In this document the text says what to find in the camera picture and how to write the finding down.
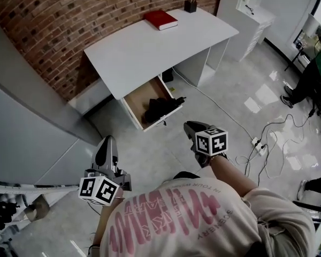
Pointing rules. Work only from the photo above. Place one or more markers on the black device on rack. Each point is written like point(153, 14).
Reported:
point(1, 214)

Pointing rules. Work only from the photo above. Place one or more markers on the person's right forearm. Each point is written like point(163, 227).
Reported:
point(231, 174)

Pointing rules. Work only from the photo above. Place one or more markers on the white wooden drawer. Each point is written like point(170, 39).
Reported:
point(139, 96)

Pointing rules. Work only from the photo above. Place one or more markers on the white power strip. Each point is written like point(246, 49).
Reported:
point(259, 145)

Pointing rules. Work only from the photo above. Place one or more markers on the yellow floor sticker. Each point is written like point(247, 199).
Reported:
point(172, 89)

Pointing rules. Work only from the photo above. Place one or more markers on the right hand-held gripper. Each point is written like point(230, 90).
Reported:
point(211, 143)

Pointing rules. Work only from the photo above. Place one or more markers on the white shelf cabinet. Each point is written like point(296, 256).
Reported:
point(256, 23)

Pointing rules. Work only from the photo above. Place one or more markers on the person's beige printed shirt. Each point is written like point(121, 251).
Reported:
point(203, 218)

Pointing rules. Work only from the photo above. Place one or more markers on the red book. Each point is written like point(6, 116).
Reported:
point(160, 19)

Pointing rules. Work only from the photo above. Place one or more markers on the grey cabinet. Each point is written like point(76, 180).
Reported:
point(29, 103)

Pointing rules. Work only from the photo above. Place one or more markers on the metal rack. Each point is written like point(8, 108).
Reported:
point(29, 194)

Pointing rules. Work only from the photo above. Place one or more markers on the black box under desk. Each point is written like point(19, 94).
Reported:
point(167, 75)

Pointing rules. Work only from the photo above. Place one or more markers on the black pen holder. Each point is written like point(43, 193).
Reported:
point(190, 5)

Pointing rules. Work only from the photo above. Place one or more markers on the black umbrella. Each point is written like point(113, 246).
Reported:
point(160, 107)

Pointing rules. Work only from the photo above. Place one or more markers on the person's left forearm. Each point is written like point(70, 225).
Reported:
point(104, 226)

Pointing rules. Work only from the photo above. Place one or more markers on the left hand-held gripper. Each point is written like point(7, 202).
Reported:
point(107, 190)

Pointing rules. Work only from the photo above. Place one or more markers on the white desk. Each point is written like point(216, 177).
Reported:
point(160, 49)

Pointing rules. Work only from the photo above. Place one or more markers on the black tripod stand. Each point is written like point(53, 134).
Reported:
point(295, 59)

